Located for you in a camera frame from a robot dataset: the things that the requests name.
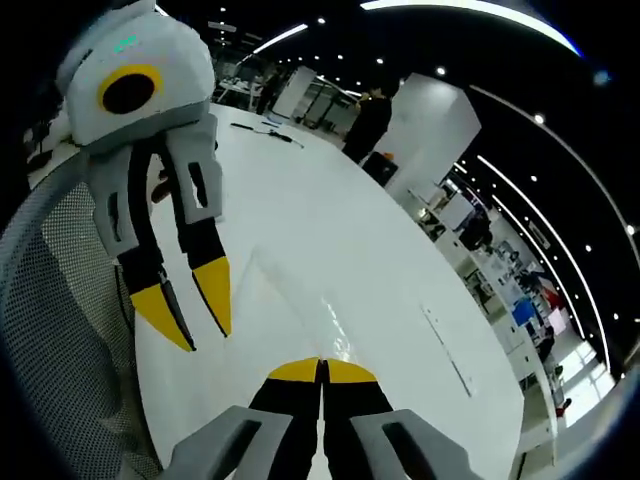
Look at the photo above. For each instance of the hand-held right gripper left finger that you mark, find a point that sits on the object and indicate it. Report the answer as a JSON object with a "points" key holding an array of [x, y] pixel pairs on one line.
{"points": [[280, 425]]}

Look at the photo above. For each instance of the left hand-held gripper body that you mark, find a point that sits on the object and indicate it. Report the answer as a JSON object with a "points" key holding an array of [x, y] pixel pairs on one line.
{"points": [[170, 60]]}

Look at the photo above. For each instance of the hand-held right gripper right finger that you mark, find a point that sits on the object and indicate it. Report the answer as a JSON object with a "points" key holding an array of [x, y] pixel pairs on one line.
{"points": [[360, 425]]}

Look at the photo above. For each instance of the clear food packaging bag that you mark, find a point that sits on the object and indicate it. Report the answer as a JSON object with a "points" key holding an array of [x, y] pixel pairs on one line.
{"points": [[320, 310]]}

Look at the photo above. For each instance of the person's left hand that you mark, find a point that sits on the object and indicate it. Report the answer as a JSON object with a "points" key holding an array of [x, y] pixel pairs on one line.
{"points": [[161, 187]]}

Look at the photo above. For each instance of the grey mesh chair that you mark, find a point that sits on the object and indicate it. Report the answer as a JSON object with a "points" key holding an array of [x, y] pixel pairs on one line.
{"points": [[60, 325]]}

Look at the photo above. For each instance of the white counter row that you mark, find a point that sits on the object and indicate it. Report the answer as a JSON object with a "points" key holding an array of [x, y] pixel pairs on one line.
{"points": [[500, 310]]}

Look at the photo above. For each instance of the black box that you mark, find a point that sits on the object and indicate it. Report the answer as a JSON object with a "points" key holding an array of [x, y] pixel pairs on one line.
{"points": [[380, 169]]}

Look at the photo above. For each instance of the small orange object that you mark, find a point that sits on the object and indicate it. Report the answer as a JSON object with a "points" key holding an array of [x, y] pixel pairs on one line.
{"points": [[388, 155]]}

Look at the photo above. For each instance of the blue box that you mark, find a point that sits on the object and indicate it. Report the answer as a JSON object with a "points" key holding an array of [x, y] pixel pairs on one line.
{"points": [[523, 312]]}

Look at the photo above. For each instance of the white square pillar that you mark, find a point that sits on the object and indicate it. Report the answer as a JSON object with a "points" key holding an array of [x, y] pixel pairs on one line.
{"points": [[435, 135]]}

